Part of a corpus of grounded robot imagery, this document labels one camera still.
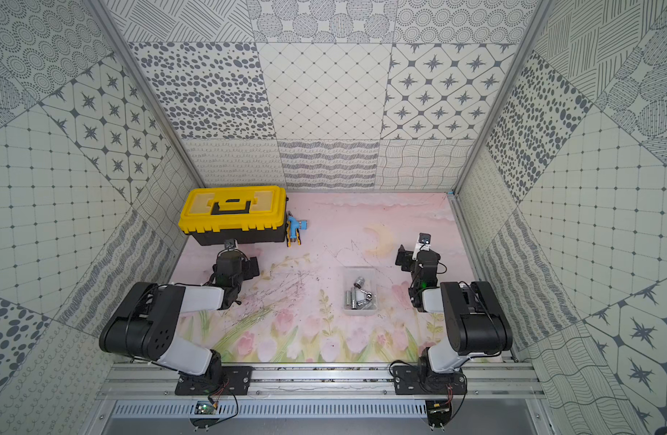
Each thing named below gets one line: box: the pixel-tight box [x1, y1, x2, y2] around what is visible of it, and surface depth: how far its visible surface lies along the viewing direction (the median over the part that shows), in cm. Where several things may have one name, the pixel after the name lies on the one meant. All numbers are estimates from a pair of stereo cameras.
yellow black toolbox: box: [178, 185, 288, 246], surface depth 94 cm
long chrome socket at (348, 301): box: [344, 290, 353, 310], surface depth 90 cm
